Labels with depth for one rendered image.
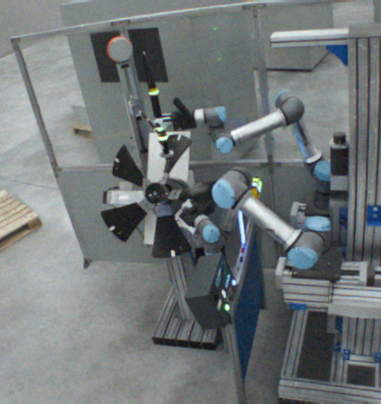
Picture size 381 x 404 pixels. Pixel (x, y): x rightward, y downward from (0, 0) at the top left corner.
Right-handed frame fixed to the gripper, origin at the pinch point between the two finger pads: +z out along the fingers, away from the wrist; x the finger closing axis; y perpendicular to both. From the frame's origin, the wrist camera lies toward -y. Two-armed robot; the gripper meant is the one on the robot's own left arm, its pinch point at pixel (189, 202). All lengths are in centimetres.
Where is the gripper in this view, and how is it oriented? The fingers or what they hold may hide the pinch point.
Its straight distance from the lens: 246.1
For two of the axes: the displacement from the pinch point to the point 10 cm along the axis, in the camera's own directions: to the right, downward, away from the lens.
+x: 2.6, 8.0, 5.3
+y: -8.9, 4.2, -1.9
